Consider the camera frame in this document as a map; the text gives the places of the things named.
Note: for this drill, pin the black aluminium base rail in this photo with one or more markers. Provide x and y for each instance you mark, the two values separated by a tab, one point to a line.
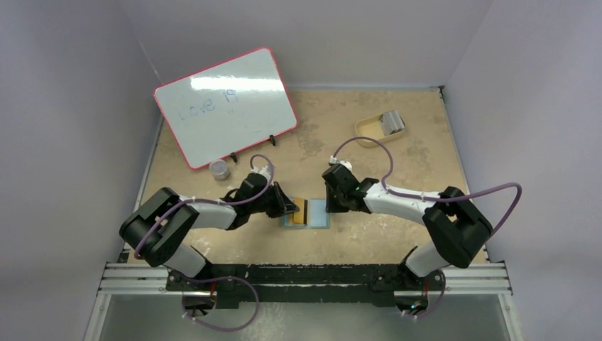
381	285

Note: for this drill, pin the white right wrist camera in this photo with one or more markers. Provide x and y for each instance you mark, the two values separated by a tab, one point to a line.
335	161

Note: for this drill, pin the teal leather card holder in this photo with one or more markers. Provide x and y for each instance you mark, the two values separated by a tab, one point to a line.
318	216

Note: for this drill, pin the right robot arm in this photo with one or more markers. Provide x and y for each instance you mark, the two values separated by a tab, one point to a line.
456	227

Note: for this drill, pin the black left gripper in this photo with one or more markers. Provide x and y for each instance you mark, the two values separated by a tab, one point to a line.
280	198

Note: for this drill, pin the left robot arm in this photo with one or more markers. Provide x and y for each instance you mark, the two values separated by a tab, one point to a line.
157	229

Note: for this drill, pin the small silver tin can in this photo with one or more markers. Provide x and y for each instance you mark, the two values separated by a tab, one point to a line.
219	170

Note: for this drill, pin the pink framed whiteboard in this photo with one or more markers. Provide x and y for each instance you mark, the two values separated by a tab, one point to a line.
227	108

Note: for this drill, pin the beige oval tray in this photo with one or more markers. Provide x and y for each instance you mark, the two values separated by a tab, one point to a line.
370	128

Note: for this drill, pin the stack of cards in tray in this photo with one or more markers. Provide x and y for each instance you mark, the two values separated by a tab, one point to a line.
391	122

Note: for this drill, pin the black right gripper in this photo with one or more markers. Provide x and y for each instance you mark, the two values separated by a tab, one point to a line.
336	198

